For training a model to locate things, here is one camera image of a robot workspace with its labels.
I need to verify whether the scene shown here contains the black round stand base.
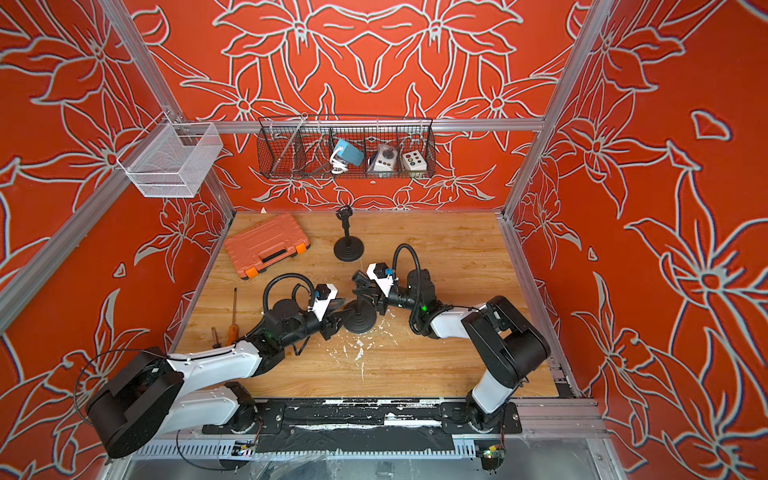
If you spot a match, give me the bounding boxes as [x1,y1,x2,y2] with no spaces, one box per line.
[334,236,364,262]

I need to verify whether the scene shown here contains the black mic clip pole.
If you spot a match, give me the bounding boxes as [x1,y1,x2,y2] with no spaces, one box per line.
[352,270,379,307]
[336,205,353,238]

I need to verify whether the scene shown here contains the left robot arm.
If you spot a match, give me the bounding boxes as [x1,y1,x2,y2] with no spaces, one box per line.
[85,274,353,459]

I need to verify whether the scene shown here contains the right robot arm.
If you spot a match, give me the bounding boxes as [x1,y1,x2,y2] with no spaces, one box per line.
[366,243,551,431]

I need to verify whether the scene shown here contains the orange plastic tool case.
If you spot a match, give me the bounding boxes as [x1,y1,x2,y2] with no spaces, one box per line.
[224,213,311,280]

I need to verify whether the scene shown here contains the white button box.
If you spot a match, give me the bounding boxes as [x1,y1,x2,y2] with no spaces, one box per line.
[401,150,428,175]

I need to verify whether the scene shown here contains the white device black knobs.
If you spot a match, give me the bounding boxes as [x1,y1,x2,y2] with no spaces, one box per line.
[368,144,398,174]

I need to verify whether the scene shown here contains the teal box in basket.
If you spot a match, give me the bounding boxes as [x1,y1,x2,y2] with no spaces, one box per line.
[331,139,365,166]

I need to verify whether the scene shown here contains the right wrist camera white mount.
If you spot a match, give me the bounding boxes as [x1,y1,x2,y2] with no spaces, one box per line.
[366,262,395,297]

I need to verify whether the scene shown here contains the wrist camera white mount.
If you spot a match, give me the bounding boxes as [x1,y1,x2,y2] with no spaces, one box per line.
[310,283,338,321]
[366,262,395,297]

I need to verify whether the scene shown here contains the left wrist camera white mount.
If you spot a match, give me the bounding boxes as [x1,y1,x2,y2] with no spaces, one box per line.
[310,283,338,321]

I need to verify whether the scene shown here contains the orange black handled tool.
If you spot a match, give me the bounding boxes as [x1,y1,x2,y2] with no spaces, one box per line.
[227,288,239,344]

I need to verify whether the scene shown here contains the black handled screwdriver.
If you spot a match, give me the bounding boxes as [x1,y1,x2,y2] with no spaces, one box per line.
[211,327,222,349]

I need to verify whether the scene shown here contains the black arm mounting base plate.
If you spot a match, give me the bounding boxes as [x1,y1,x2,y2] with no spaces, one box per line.
[202,399,522,458]

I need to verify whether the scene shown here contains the black wire wall basket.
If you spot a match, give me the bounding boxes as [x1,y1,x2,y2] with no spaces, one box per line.
[256,114,437,180]

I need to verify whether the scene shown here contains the clear plastic wall bin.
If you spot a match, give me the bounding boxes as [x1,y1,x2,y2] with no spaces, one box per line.
[117,123,223,199]

